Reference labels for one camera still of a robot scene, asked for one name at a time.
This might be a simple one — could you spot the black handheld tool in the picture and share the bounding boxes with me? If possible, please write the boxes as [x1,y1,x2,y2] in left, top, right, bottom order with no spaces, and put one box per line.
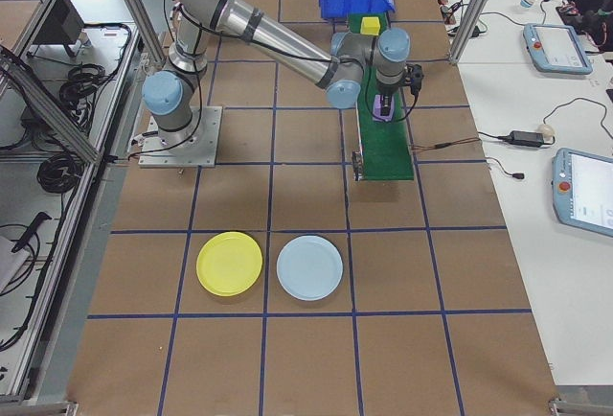
[10,211,53,253]

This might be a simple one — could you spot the light blue plastic plate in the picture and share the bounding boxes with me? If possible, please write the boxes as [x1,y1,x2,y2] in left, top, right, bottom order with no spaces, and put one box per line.
[276,234,346,302]

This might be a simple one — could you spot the aluminium upright post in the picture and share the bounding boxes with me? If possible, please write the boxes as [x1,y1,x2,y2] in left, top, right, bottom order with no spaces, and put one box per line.
[102,0,167,68]
[448,0,510,66]

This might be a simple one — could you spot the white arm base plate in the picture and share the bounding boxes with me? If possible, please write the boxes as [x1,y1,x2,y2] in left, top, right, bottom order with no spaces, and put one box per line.
[138,105,224,169]

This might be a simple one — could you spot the green conveyor belt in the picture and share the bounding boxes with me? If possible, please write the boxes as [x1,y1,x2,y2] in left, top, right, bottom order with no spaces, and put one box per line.
[347,12,416,183]

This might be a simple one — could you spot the yellow plastic plate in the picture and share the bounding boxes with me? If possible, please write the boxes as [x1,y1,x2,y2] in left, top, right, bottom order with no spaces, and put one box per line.
[195,231,265,298]

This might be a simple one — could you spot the dark grey control box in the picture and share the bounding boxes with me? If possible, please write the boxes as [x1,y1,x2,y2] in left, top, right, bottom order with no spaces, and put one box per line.
[33,0,88,58]

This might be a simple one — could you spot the purple foam block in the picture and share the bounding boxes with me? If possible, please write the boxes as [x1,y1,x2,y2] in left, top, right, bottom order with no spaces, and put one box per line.
[372,98,396,125]

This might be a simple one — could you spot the black electronics board with wires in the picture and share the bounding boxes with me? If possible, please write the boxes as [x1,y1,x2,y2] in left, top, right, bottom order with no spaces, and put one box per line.
[557,0,588,19]

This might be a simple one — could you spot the blue teach pendant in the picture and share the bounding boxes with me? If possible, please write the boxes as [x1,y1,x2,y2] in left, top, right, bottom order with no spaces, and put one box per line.
[521,22,595,76]
[550,147,613,239]

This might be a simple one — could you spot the V-shaped metal bar frame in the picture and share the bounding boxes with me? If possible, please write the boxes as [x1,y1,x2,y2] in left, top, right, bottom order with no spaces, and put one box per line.
[0,0,145,403]

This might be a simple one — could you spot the black cable coil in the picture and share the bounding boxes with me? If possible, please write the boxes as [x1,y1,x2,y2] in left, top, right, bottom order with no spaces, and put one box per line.
[57,63,120,106]
[36,152,81,196]

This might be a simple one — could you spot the aluminium corner bar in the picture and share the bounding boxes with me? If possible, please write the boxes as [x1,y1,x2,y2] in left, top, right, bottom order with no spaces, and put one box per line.
[549,395,613,416]
[0,399,79,416]

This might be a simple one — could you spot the black plug cable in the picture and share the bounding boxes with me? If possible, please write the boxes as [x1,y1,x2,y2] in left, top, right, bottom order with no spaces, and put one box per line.
[485,155,527,182]

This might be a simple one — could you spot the red conveyor power wire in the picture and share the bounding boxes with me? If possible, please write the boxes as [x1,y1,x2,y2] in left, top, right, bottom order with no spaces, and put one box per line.
[410,136,482,154]

